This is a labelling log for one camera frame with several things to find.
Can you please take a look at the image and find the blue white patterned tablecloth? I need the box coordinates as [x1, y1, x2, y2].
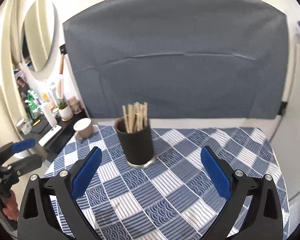
[45, 125, 289, 239]

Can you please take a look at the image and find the white potted plant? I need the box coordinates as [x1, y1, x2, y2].
[58, 101, 74, 121]

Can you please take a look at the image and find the black cylindrical utensil holder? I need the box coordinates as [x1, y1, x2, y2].
[114, 118, 155, 168]

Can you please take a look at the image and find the round wall mirror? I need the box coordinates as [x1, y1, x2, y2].
[20, 0, 56, 72]

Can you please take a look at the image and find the white cabinet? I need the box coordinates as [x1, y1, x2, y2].
[271, 44, 300, 200]

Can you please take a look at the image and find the wooden hair brush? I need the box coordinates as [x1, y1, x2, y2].
[56, 54, 64, 100]

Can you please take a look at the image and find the grey fabric backdrop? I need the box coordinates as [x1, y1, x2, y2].
[64, 0, 289, 119]

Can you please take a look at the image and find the white paper roll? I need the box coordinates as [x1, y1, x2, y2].
[41, 102, 57, 127]

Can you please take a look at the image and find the pink jar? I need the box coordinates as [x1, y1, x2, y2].
[68, 96, 82, 114]

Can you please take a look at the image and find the person's left hand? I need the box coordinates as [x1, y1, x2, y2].
[2, 190, 19, 220]

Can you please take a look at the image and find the beige ceramic mug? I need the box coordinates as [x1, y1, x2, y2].
[74, 118, 94, 139]

